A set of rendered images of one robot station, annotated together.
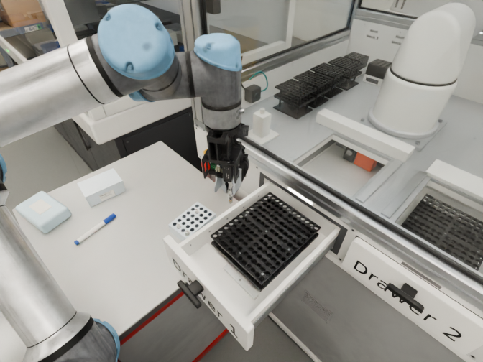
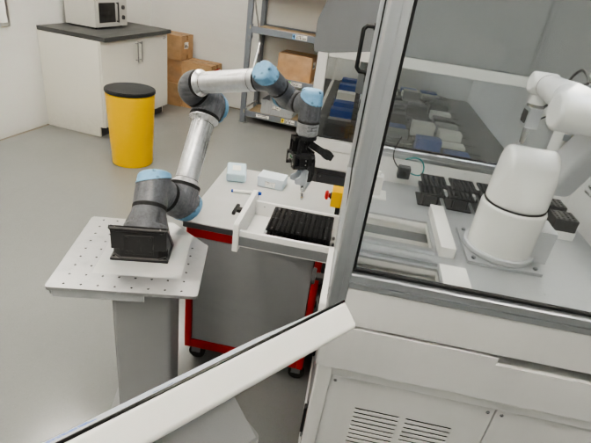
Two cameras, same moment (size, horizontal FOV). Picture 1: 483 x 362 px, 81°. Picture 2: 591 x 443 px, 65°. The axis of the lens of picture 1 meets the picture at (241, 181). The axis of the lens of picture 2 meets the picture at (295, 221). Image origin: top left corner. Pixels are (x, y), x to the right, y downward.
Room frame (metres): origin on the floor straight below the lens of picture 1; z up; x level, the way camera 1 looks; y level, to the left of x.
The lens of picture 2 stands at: (-0.53, -1.12, 1.67)
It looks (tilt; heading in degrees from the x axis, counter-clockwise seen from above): 28 degrees down; 49
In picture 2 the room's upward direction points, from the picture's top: 8 degrees clockwise
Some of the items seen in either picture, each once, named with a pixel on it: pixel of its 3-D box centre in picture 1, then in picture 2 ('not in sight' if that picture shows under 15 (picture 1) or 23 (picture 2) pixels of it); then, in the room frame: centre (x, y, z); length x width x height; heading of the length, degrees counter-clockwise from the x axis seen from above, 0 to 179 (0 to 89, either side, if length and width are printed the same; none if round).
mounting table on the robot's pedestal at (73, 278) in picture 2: not in sight; (140, 265); (-0.05, 0.20, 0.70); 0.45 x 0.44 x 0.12; 146
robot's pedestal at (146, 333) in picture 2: not in sight; (149, 335); (-0.03, 0.19, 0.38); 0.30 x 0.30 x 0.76; 56
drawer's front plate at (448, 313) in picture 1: (406, 291); (324, 286); (0.29, -0.37, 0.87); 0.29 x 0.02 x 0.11; 44
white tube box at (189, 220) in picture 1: (192, 223); not in sight; (0.56, 0.15, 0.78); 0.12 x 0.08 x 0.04; 141
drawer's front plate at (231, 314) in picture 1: (205, 289); (245, 219); (0.30, 0.08, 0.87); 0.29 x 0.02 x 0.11; 44
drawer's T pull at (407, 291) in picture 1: (407, 293); (317, 276); (0.27, -0.35, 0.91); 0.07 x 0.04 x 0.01; 44
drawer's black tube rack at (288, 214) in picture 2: (265, 238); (300, 230); (0.44, -0.06, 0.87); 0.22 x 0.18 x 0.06; 134
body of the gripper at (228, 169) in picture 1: (223, 149); (302, 151); (0.48, 0.04, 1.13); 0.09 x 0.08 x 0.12; 166
